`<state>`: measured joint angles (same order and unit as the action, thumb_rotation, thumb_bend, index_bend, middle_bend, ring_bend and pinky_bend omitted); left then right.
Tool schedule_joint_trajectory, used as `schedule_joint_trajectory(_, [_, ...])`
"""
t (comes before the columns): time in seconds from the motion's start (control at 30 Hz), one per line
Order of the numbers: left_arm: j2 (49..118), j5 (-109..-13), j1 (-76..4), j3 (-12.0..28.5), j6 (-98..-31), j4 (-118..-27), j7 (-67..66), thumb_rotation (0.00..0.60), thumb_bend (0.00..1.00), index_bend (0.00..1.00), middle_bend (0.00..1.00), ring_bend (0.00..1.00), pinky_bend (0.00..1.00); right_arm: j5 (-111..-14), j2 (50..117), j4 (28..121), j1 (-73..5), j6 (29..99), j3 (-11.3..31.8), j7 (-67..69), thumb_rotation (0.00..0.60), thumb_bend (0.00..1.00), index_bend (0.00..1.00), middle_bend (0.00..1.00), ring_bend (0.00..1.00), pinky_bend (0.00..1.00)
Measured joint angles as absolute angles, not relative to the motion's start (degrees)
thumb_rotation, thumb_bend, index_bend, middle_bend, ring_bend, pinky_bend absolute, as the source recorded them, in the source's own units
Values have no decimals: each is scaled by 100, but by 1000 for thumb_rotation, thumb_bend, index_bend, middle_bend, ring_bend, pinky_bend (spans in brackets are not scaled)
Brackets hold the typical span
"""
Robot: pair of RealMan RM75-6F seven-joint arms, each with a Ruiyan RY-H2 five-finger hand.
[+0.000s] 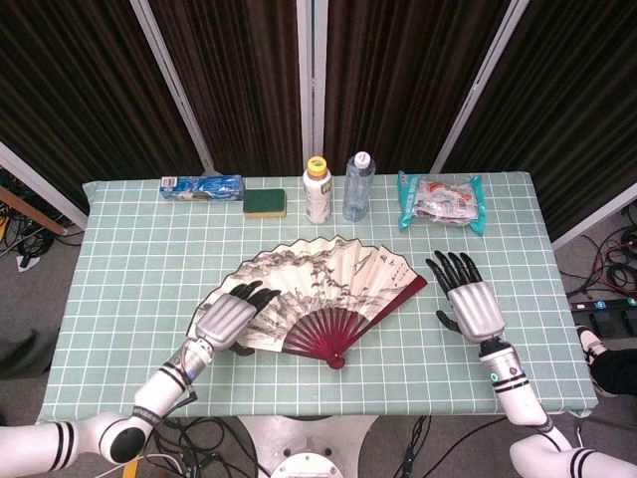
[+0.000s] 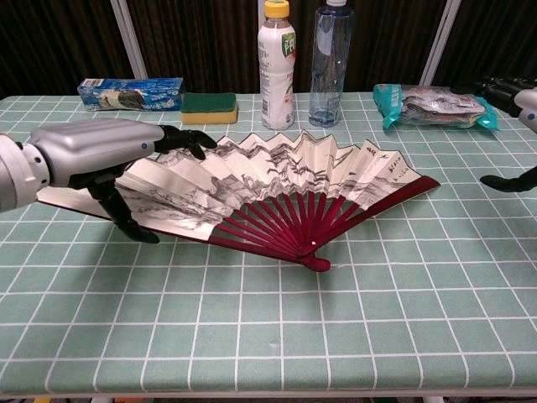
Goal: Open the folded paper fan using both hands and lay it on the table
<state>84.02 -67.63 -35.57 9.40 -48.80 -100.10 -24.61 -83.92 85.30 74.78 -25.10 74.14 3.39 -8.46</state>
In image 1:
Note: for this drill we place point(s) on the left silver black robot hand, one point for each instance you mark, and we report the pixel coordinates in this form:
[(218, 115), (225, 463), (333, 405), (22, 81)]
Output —
[(224, 318)]

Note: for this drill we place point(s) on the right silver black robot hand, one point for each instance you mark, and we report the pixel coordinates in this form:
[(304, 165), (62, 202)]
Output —
[(475, 311)]

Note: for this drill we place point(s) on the paper folding fan red ribs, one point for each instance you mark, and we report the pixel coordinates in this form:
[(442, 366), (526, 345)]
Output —
[(338, 279)]

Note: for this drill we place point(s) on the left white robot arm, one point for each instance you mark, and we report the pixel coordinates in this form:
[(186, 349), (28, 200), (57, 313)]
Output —
[(159, 393)]

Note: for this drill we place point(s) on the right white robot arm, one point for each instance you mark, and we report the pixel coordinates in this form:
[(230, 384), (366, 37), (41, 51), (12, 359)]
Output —
[(517, 398)]

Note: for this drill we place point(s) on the green checkered tablecloth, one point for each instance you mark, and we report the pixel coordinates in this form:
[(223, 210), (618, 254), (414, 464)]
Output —
[(139, 259)]

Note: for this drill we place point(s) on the teal snack bag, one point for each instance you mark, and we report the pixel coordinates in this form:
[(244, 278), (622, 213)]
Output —
[(440, 201)]

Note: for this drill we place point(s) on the white black sneaker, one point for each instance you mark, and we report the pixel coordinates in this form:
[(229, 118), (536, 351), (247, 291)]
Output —
[(591, 348)]

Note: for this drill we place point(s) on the green yellow sponge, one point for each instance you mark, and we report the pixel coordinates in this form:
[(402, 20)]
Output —
[(265, 201)]

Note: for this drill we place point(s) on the blue rectangular carton box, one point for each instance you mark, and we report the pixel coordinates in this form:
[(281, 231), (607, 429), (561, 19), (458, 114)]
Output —
[(204, 186)]

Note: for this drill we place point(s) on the white bottle yellow cap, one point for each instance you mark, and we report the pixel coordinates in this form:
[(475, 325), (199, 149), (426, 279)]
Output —
[(318, 196)]

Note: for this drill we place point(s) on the chrome metal rod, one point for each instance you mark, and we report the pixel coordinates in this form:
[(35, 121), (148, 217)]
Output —
[(579, 433)]

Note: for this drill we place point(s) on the clear plastic water bottle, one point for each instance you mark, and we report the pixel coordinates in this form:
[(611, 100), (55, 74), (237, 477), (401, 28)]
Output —
[(357, 191)]

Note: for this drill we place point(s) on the brown wooden plank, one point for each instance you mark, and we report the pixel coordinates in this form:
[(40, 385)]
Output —
[(30, 211)]

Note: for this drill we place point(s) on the dark brown curtain panel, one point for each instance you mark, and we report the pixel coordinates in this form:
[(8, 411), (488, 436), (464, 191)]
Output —
[(398, 74), (74, 89), (239, 74), (572, 99)]

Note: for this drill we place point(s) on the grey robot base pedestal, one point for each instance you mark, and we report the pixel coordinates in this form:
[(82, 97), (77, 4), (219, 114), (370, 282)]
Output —
[(306, 443)]

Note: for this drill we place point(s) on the white partition frame post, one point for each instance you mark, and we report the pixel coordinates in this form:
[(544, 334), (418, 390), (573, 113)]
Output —
[(40, 186), (480, 79), (312, 74), (169, 74), (597, 219)]

